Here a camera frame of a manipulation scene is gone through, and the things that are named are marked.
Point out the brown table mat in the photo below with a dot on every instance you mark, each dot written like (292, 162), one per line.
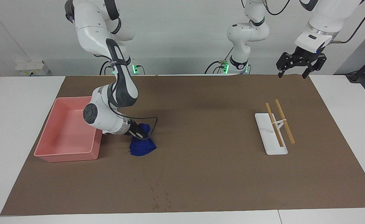
(201, 124)

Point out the dark blue towel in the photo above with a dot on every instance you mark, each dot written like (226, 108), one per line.
(142, 147)

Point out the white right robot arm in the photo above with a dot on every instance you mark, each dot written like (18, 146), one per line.
(101, 115)

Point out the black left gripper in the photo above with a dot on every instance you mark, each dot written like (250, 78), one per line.
(302, 59)

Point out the white wall socket box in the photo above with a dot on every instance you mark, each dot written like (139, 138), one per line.
(30, 67)

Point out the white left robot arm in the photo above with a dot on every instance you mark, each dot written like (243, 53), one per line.
(248, 34)

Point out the black stand leg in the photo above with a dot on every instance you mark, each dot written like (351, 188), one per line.
(361, 69)

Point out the white rack with wooden rods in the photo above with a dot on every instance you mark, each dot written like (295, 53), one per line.
(276, 149)

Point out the pink plastic bin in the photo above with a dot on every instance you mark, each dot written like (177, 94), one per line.
(64, 140)

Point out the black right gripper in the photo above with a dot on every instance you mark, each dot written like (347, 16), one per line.
(134, 129)

